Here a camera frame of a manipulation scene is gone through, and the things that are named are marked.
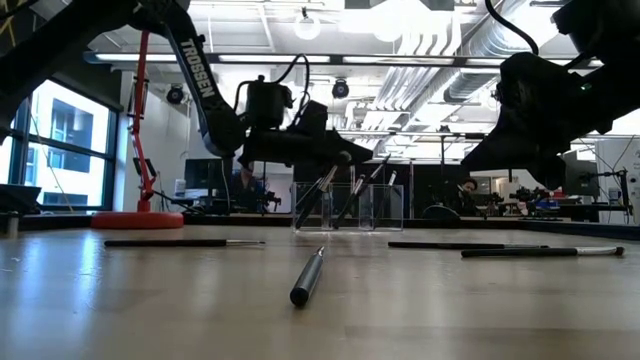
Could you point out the black computer monitor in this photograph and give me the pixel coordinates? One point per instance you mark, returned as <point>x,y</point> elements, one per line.
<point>205,175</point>
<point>580,180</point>

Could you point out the black ceiling spotlight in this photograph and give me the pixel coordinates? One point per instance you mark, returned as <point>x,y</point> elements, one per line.
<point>340,90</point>
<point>175,95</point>

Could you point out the clear acrylic organizer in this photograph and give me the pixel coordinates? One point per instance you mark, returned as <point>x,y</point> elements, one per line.
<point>395,220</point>

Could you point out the large window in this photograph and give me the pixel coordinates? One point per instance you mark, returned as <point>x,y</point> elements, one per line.
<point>70,125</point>

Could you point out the black metal frame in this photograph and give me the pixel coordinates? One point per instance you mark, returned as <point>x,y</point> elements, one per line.
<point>210,220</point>

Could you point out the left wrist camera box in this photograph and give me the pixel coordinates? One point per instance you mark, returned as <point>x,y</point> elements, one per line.
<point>267,105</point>

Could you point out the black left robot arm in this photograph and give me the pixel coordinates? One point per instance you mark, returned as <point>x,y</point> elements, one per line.
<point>200,75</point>

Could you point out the white bottle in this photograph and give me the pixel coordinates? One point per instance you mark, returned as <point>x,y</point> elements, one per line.
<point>179,188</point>

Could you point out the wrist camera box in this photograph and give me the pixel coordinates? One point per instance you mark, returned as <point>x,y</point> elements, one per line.
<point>267,105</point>
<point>535,80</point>

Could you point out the grey standoff post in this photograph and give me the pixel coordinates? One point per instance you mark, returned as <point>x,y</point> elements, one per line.
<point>12,227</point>

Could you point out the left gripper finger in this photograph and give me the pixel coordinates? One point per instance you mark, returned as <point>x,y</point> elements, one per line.
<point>357,147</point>

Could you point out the ceiling light strip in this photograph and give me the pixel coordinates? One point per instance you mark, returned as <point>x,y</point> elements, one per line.
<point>400,60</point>
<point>135,57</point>
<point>270,58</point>

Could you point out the black partition panels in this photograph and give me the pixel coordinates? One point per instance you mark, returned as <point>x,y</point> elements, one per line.
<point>435,190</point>

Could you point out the person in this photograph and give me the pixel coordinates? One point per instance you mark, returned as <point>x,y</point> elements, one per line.
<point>469,186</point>
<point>247,187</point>

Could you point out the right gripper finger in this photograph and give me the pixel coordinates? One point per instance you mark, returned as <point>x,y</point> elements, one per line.
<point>500,150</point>

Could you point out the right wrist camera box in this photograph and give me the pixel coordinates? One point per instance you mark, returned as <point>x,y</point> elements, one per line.
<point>535,80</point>

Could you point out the red desk lamp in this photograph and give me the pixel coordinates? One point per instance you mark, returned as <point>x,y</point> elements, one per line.
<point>137,220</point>

